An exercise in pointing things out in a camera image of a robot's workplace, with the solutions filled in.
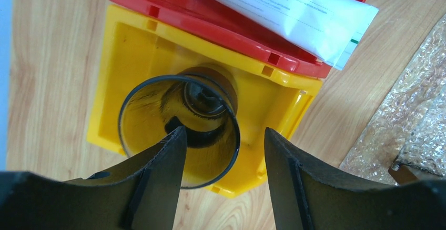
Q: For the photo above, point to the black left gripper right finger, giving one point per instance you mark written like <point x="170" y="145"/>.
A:
<point x="307" y="193"/>

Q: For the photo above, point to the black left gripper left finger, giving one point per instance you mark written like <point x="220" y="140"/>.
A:
<point x="139" y="193"/>

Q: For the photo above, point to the clear textured toiletry holder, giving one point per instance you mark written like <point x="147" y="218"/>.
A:
<point x="423" y="155"/>

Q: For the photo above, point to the clear textured glass tray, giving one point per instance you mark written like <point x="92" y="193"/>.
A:
<point x="403" y="107"/>

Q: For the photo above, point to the white toothpaste tube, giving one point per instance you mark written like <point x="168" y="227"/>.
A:
<point x="328" y="29"/>

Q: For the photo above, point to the yellow plastic bin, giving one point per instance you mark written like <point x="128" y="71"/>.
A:
<point x="137" y="48"/>

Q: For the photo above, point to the red plastic bin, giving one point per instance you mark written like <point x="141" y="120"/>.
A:
<point x="219" y="24"/>

